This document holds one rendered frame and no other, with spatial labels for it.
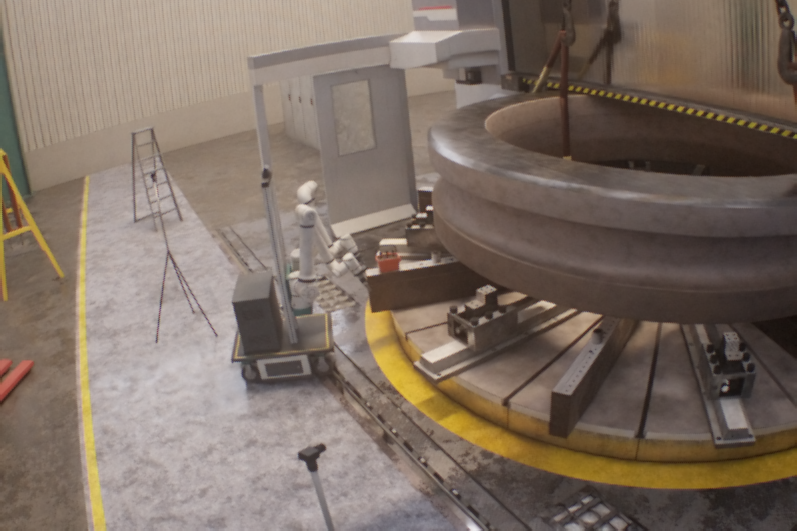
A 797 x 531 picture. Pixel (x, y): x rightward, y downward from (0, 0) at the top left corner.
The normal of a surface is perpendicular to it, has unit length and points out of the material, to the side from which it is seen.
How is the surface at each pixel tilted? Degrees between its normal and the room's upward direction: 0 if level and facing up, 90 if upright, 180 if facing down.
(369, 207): 90
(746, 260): 90
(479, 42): 90
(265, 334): 90
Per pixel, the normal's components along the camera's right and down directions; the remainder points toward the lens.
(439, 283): 0.18, 0.36
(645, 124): -0.23, 0.39
